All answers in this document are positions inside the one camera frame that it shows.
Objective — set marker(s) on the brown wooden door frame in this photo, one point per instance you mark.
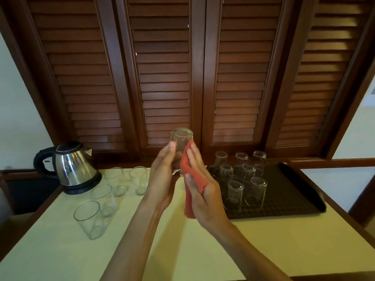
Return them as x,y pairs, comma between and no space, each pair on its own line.
363,201

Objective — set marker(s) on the group of clear glasses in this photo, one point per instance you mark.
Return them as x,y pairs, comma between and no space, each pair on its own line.
96,204

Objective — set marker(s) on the person's left hand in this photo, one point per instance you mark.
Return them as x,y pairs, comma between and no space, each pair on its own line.
159,184

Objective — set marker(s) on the white paper notice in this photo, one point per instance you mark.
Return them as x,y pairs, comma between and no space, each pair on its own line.
370,95

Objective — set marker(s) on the brown wooden wall rail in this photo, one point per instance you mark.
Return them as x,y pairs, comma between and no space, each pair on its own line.
337,162

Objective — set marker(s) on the dark brown textured tray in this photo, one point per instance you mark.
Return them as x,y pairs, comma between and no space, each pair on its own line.
290,193

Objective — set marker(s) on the person's left forearm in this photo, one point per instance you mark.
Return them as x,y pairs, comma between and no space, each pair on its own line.
129,251

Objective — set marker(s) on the steel electric kettle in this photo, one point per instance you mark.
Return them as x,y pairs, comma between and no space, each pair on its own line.
85,188
73,169

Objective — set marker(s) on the person's right hand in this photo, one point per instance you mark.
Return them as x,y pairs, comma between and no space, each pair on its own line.
209,207

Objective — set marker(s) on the person's right forearm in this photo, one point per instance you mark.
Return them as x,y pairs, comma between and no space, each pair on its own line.
255,257

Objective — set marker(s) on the brown louvered wooden shutter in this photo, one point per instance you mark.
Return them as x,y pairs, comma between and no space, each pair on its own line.
162,70
80,70
320,70
243,70

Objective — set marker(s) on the red cloth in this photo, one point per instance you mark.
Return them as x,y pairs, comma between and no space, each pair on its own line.
193,175

